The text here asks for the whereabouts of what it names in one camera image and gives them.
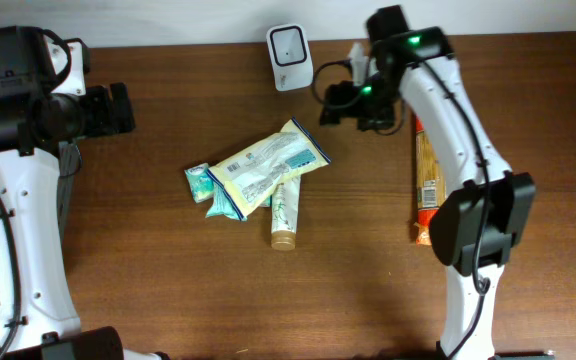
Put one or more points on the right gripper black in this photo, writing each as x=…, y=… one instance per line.
x=341, y=101

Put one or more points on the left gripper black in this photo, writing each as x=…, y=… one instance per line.
x=107, y=121

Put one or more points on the yellow blue-edged snack bag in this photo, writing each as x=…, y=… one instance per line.
x=250, y=176

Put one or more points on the orange spaghetti pasta package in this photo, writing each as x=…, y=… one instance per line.
x=430, y=184

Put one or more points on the small teal tissue pack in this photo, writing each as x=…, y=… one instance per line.
x=200, y=183

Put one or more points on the white cream tube gold cap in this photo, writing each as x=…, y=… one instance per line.
x=285, y=204

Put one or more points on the teal wet wipes pack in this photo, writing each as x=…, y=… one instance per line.
x=222, y=206

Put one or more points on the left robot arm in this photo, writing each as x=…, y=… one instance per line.
x=44, y=105

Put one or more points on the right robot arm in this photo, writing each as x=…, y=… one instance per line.
x=487, y=205

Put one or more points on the white barcode scanner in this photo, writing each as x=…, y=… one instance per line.
x=290, y=57

